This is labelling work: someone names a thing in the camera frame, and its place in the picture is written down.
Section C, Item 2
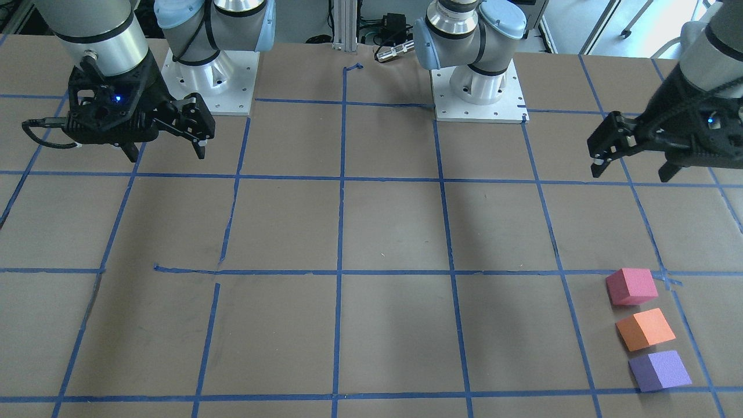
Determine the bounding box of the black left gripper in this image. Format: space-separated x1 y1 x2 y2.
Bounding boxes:
587 70 742 183

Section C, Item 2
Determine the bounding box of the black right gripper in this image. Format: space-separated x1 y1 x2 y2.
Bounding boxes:
64 55 216 163

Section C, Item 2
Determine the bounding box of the orange foam block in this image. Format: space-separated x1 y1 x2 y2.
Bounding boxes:
615 308 676 352

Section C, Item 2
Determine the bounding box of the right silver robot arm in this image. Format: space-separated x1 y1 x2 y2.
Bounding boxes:
21 1 276 162

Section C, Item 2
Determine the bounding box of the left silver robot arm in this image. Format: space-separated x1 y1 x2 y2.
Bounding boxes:
413 1 742 182

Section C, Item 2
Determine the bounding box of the pink foam block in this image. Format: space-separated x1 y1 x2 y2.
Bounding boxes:
605 268 659 306

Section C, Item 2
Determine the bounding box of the purple foam block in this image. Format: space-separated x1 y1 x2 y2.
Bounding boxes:
629 350 692 392

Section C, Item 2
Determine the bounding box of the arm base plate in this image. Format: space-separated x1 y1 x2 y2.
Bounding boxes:
430 60 530 124
161 51 261 116

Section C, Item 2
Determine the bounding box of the aluminium frame post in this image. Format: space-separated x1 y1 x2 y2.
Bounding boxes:
331 0 359 55

